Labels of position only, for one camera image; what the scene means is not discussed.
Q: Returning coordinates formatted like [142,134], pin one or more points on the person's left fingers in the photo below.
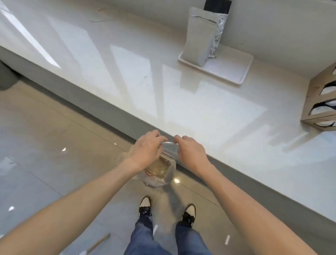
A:
[158,136]

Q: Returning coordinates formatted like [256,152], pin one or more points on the person's jeans leg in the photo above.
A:
[144,239]
[190,241]

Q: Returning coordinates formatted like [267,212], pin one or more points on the person's shoe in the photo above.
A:
[189,214]
[145,205]

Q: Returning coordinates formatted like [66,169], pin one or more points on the person's right forearm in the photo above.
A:
[249,210]

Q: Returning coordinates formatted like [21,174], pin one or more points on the person's right jeans leg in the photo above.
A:
[190,241]

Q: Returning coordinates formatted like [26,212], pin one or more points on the person's right hand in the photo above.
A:
[191,155]

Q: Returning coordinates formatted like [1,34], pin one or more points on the person's left jeans leg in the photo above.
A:
[144,239]

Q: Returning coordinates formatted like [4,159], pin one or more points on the white rectangular tray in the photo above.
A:
[228,68]

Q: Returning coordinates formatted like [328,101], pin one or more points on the clear plastic bag of bread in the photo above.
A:
[160,170]

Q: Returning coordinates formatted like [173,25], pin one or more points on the white foil stand-up pouch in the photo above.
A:
[199,36]

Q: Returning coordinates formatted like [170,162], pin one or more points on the person's left shoe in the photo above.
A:
[145,205]

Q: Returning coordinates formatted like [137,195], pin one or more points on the person's left forearm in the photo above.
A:
[65,207]

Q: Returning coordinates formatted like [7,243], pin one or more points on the person's right fingers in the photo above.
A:
[183,139]

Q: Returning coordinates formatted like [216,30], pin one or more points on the person's right shoe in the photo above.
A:
[189,214]

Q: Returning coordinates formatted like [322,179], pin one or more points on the wooden stick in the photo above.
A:
[99,243]

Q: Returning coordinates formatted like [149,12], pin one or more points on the person's left hand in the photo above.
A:
[147,149]

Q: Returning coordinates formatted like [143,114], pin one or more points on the black object behind pouch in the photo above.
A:
[217,5]

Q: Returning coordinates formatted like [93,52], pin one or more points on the cardboard box with round cutouts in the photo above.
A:
[313,105]

